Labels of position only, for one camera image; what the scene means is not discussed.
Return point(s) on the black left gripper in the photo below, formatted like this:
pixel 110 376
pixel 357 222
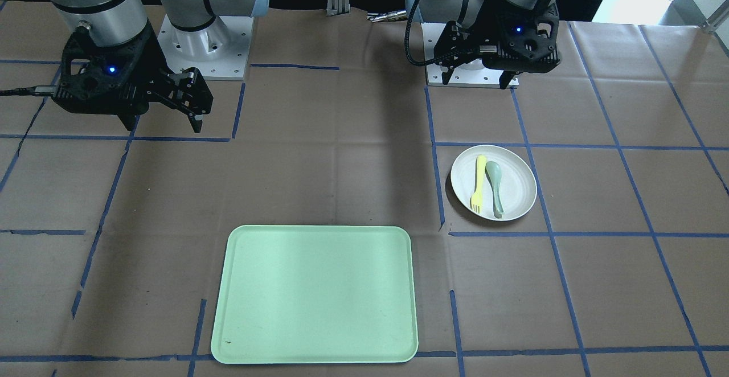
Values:
pixel 485 32

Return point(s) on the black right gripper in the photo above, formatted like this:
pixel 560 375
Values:
pixel 149 58

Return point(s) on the white round plate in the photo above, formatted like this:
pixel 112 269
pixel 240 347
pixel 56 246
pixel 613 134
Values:
pixel 518 187

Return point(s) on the yellow plastic fork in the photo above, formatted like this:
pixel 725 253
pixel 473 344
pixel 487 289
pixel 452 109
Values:
pixel 477 197

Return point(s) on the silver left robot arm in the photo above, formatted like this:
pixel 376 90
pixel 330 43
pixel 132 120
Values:
pixel 460 11

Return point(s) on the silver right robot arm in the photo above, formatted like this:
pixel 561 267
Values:
pixel 113 22

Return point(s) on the teal plastic spoon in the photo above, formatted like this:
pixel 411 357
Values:
pixel 494 175

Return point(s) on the mint green tray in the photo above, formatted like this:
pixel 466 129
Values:
pixel 316 294

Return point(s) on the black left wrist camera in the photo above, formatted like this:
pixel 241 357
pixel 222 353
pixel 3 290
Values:
pixel 527 39

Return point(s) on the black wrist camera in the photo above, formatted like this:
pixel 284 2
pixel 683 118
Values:
pixel 102 80
pixel 527 39

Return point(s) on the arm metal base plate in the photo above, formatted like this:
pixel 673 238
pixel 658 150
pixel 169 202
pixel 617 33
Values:
pixel 472 74
pixel 219 51

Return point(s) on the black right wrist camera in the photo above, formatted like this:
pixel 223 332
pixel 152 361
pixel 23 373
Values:
pixel 102 80

